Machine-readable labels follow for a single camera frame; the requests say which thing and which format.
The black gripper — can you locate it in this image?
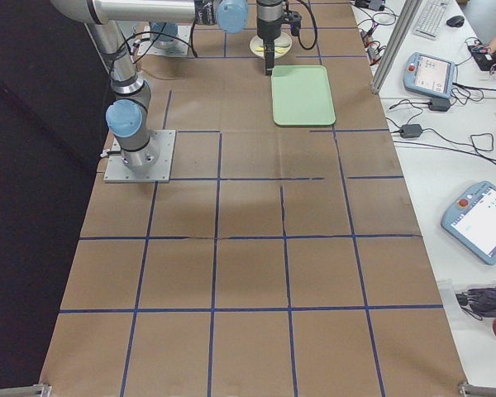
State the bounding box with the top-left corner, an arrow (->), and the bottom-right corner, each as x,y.
256,0 -> 284,76

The cream round plate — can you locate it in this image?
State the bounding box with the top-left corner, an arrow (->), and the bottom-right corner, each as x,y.
250,34 -> 293,57

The yellow plastic fork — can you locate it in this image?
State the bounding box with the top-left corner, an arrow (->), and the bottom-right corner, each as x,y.
255,46 -> 290,54

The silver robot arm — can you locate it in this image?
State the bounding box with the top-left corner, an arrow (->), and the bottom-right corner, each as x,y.
51,1 -> 248,172

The mint green plastic tray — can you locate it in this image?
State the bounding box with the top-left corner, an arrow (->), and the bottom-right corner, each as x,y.
271,65 -> 336,127

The upper blue teach pendant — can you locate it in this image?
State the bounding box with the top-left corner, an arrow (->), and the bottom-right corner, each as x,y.
403,52 -> 455,99

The blue teach pendant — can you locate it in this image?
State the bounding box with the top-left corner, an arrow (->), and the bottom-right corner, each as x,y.
441,181 -> 496,265
403,52 -> 455,99

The white computer keyboard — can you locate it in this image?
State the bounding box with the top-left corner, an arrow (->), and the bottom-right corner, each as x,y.
412,0 -> 451,40

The black power adapter lower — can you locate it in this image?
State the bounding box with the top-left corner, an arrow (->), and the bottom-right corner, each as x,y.
399,124 -> 422,139

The black power adapter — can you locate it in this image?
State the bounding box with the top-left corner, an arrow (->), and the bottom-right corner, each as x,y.
399,124 -> 422,139
428,98 -> 451,112

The black power adapter upper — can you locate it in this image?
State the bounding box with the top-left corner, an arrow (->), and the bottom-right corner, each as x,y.
428,98 -> 451,112

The black computer mouse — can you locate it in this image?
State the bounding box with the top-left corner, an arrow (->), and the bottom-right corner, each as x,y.
446,15 -> 465,28

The lower blue teach pendant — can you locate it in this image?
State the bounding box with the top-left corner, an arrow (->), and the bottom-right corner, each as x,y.
441,181 -> 496,265

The folded dark umbrella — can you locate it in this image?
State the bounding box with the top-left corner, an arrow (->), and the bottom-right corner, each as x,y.
455,286 -> 496,321

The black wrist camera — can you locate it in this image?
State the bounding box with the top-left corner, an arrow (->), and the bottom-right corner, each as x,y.
285,10 -> 302,37

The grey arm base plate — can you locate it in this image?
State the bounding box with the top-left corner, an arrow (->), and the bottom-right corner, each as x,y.
103,130 -> 176,183
136,25 -> 191,58

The aluminium frame post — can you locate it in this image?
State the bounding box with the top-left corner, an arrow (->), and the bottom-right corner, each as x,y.
370,0 -> 422,94

